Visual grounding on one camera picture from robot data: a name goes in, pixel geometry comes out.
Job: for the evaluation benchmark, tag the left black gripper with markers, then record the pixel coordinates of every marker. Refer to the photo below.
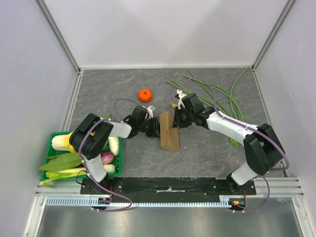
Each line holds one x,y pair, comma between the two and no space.
155,131

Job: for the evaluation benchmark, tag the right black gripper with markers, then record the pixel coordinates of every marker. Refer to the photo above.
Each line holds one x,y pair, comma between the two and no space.
178,118

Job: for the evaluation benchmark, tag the brown cardboard express box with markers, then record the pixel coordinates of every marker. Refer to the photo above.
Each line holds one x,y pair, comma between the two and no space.
169,136

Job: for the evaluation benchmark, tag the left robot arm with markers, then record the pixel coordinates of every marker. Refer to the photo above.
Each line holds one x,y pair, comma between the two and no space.
89,138

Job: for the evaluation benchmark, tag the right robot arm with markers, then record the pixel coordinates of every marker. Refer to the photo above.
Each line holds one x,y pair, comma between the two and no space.
261,145

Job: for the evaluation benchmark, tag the small orange pumpkin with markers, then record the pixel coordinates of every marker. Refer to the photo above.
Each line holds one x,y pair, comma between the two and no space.
145,95

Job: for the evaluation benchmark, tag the bunch of long green beans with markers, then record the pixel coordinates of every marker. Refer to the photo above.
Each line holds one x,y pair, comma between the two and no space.
235,109

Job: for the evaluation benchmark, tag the white eggplant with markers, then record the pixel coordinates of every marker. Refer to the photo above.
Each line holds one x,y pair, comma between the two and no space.
114,145

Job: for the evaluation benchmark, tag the green plastic basket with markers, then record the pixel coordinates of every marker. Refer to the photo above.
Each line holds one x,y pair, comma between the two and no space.
116,162

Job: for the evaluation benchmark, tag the purple onion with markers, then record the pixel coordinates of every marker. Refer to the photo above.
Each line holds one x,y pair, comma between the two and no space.
107,157

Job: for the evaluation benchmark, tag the green lettuce leaf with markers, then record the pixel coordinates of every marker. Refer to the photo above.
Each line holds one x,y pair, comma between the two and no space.
235,143

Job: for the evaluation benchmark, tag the white corn cob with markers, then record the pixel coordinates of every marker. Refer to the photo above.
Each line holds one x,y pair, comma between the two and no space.
62,143

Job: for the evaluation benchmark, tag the green leafy vegetable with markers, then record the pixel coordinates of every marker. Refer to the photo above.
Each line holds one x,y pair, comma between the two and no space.
62,162

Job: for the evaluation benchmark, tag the green celery stalk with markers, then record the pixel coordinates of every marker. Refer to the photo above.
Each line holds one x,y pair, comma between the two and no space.
63,174

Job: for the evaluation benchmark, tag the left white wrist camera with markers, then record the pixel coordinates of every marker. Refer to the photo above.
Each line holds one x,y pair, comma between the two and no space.
150,110

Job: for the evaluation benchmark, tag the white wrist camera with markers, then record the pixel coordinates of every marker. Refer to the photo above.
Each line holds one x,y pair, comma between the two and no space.
180,95
150,110

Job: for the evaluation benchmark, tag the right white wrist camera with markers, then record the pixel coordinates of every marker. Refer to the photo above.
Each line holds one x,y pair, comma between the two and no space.
180,95

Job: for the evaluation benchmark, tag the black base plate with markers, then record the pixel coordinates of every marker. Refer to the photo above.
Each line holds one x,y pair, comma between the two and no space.
150,185

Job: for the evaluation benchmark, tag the grey slotted cable duct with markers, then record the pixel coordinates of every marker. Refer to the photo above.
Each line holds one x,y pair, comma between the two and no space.
106,201

